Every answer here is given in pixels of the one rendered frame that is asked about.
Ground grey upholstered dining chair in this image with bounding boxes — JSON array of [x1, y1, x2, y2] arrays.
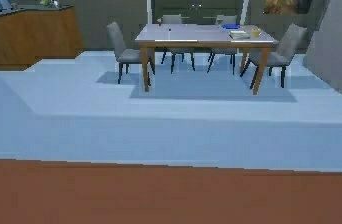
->
[[239, 23, 308, 90], [160, 14, 196, 75], [106, 21, 156, 85], [206, 14, 239, 76]]

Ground wooden table with white top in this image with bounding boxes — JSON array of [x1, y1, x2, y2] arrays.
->
[[134, 23, 279, 96]]

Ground dark glass window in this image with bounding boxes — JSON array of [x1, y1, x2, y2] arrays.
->
[[151, 0, 246, 26]]

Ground framed yellow brown picture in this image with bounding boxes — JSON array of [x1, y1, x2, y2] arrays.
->
[[263, 0, 312, 15]]

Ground brown wooden counter cabinet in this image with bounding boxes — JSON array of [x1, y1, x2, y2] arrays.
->
[[0, 4, 84, 71]]

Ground green object on counter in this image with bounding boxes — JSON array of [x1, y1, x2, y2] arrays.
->
[[39, 0, 60, 8]]

